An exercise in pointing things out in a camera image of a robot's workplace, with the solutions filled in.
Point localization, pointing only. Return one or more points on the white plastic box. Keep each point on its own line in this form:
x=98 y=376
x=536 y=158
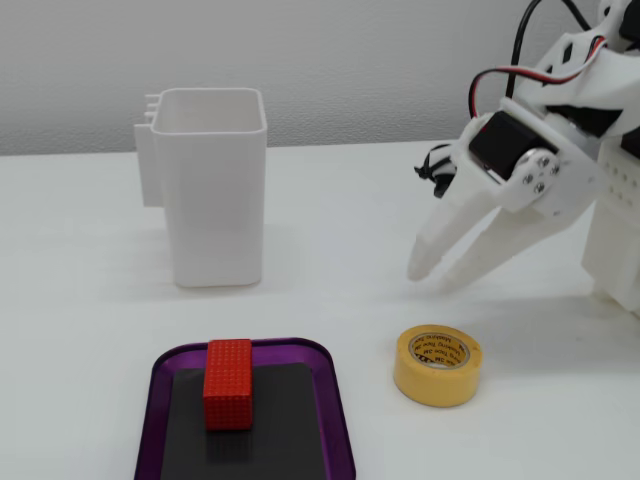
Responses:
x=215 y=200

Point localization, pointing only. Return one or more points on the yellow masking tape roll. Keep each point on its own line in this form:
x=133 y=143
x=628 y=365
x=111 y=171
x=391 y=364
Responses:
x=430 y=387

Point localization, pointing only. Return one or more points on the purple metal tray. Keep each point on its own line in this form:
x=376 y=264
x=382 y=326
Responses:
x=327 y=385

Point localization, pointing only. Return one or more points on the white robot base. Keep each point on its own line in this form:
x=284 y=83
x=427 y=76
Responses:
x=615 y=240

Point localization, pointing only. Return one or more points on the black tray mat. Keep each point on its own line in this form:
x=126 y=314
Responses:
x=285 y=425

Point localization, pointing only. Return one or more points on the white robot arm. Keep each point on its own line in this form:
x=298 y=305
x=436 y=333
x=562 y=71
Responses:
x=600 y=75

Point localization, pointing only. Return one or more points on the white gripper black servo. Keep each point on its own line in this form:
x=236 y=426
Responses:
x=505 y=197

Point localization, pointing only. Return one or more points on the red studded block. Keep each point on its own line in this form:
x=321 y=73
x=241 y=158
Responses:
x=227 y=385

